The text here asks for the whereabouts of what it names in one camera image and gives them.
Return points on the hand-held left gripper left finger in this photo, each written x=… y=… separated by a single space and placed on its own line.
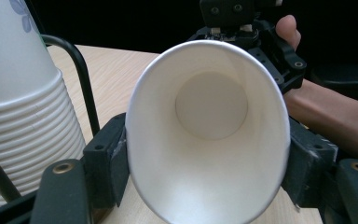
x=104 y=168

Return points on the stack of floral paper cups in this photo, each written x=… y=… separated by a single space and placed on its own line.
x=21 y=124

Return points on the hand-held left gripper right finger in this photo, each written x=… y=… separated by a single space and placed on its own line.
x=307 y=168

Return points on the white paper cup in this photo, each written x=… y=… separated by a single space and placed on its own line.
x=211 y=105

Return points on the dark chair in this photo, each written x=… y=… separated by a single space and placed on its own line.
x=345 y=84

